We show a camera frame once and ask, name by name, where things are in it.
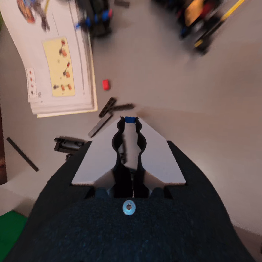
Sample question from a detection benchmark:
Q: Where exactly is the lego instruction booklet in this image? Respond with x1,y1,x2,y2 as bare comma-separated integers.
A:
0,0,98,118

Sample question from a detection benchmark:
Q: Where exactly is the partly built lego truck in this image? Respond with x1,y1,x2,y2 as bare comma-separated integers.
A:
151,0,246,56

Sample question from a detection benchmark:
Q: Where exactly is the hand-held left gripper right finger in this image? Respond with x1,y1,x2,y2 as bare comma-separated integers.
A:
133,117,187,198

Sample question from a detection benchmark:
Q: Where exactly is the dark grey lego beam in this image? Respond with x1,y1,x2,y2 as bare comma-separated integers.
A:
88,113,113,138

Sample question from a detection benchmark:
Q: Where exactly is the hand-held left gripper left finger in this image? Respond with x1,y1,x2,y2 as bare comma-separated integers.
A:
71,117,133,198

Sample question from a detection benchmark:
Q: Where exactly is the small black lego assembly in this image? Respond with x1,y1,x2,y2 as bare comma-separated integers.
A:
75,0,113,38

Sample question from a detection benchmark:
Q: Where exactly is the long black lego axle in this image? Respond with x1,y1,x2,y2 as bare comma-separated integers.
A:
6,137,39,172

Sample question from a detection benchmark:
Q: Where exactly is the monster truck lego box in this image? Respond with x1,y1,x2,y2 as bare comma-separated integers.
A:
0,102,7,185

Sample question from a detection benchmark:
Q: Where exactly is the black lego block assembly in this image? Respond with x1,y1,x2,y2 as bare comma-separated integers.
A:
54,137,86,154

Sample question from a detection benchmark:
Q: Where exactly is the green board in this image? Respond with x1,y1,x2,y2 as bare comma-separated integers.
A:
0,210,28,262

